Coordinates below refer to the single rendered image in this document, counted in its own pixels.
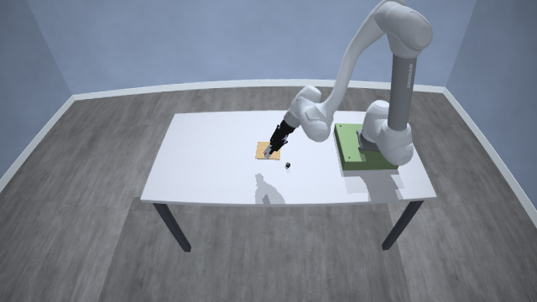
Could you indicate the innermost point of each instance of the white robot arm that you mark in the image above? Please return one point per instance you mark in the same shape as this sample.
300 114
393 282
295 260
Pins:
408 32

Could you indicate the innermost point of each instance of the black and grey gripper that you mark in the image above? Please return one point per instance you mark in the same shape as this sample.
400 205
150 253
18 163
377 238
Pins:
278 139

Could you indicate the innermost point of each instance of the tan flat mat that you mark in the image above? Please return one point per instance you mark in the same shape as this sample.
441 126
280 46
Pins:
260 149

